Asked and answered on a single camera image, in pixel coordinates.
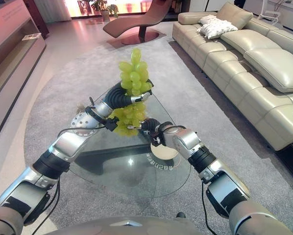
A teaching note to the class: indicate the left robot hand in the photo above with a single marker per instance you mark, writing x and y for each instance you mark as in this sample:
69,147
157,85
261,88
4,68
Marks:
117,98

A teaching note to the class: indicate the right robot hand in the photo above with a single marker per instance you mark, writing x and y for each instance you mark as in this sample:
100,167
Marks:
151,127

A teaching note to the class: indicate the green grape bunch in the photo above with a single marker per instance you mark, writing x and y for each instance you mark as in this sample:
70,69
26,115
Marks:
134,73

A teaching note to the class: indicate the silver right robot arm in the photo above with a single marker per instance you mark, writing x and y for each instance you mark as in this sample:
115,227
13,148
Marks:
210,166

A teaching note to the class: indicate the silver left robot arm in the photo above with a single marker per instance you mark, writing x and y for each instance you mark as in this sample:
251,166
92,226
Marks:
63,147

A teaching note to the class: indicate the beige round plate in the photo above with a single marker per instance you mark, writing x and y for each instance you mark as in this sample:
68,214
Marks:
164,153

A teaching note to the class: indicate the grey round rug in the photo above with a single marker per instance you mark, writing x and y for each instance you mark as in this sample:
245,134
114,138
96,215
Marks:
87,73

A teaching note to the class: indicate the triangular glass coffee table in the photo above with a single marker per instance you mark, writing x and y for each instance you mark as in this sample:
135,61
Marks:
127,166

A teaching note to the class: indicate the brown lounge chair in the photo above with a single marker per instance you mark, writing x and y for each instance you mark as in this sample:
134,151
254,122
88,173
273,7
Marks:
134,23

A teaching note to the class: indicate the potted green plant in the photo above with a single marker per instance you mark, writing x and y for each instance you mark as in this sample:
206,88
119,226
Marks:
107,8

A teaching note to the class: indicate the silver robot torso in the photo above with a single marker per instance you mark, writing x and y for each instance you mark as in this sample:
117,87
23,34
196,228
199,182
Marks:
122,226

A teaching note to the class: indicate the beige leather sofa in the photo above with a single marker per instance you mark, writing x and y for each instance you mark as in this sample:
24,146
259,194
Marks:
234,63

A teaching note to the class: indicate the book on cabinet shelf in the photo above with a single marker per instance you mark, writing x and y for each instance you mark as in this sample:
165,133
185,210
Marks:
31,36

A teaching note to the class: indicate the white patterned pillow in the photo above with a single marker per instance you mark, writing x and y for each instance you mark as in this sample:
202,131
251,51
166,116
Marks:
216,27

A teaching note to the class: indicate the beige leather cushion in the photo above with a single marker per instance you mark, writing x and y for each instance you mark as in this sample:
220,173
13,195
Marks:
274,66

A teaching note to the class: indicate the long low wall cabinet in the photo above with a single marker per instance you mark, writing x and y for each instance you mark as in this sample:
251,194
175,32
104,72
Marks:
11,56

